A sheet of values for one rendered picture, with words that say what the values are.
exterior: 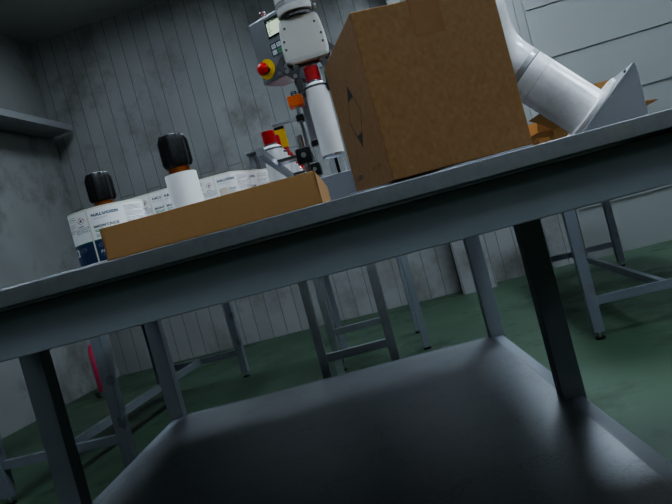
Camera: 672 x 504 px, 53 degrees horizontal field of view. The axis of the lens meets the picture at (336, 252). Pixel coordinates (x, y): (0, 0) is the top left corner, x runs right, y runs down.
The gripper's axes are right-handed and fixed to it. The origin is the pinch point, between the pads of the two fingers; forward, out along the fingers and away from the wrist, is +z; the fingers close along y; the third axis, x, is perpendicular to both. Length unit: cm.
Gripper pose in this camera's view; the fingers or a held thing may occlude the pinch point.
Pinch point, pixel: (315, 85)
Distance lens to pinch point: 152.1
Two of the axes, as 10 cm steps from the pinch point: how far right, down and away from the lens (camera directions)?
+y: -9.7, 2.5, 0.5
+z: 2.5, 9.7, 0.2
